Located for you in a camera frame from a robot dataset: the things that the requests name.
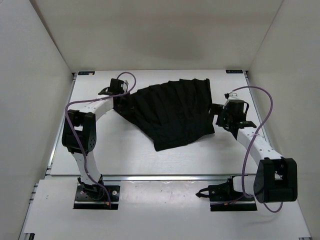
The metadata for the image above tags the black pleated skirt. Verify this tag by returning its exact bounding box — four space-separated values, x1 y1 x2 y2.
117 78 215 152

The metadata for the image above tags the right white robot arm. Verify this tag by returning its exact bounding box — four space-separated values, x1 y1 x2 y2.
210 99 298 204

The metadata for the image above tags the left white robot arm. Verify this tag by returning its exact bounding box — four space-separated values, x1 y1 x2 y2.
61 78 132 206

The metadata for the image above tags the left blue corner label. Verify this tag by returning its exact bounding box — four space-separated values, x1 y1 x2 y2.
77 71 95 76

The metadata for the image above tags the blue corner label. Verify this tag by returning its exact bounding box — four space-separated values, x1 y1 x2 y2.
225 69 243 74
77 71 95 76

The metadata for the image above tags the right blue corner label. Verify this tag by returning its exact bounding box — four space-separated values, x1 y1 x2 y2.
225 69 243 74

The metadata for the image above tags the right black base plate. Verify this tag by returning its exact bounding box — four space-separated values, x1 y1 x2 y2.
195 182 258 212

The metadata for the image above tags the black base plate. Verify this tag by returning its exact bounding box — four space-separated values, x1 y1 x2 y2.
195 182 258 212
73 185 121 210

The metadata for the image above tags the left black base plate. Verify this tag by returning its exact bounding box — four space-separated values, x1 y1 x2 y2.
73 185 121 210

